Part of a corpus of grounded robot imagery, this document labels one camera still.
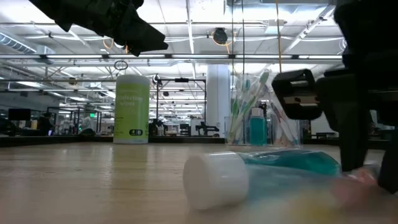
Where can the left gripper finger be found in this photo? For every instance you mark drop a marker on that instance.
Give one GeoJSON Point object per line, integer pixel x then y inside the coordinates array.
{"type": "Point", "coordinates": [140, 34]}

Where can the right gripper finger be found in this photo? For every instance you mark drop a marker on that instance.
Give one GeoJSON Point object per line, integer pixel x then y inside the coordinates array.
{"type": "Point", "coordinates": [353, 140]}
{"type": "Point", "coordinates": [390, 161]}

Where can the purple toothbrush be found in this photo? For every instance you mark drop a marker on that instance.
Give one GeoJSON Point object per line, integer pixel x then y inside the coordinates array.
{"type": "Point", "coordinates": [276, 111]}

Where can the orange toothbrush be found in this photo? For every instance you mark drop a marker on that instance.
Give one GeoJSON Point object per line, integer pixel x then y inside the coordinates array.
{"type": "Point", "coordinates": [360, 177]}

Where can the green toothbrush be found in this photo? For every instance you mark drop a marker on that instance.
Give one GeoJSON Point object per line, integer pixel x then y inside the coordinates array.
{"type": "Point", "coordinates": [235, 109]}
{"type": "Point", "coordinates": [252, 99]}

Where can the small blue mouthwash bottle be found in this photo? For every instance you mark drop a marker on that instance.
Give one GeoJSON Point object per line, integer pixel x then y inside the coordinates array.
{"type": "Point", "coordinates": [258, 127]}
{"type": "Point", "coordinates": [217, 180]}

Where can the clear acrylic organizer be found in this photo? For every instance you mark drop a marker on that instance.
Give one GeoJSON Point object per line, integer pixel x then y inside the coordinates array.
{"type": "Point", "coordinates": [293, 137]}

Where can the white building column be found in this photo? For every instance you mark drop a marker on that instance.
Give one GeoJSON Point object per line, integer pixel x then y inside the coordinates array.
{"type": "Point", "coordinates": [218, 99]}

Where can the green wipes canister white lid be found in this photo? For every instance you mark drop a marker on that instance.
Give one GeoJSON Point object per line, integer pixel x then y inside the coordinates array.
{"type": "Point", "coordinates": [130, 118]}

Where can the small black robot machine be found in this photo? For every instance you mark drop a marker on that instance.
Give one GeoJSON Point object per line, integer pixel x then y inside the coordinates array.
{"type": "Point", "coordinates": [205, 127]}

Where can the person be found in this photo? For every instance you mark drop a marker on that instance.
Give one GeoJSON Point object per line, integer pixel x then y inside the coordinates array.
{"type": "Point", "coordinates": [46, 124]}

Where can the black computer monitor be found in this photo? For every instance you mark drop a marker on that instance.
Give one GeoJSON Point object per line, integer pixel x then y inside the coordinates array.
{"type": "Point", "coordinates": [19, 114]}

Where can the black aluminium table frame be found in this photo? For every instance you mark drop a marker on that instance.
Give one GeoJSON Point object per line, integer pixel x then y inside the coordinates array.
{"type": "Point", "coordinates": [62, 140]}

